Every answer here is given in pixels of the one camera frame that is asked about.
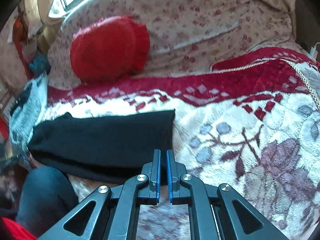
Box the red and white floral blanket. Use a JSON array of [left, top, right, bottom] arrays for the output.
[[43, 47, 319, 239]]

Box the blue jeans leg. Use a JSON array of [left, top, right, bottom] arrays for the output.
[[16, 166, 79, 237]]

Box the light teal fleece garment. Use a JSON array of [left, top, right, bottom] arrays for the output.
[[9, 73, 48, 156]]

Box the red heart-shaped cushion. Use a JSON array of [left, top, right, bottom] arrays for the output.
[[70, 16, 150, 83]]

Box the floral beige quilt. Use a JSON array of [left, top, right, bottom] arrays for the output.
[[48, 0, 299, 90]]

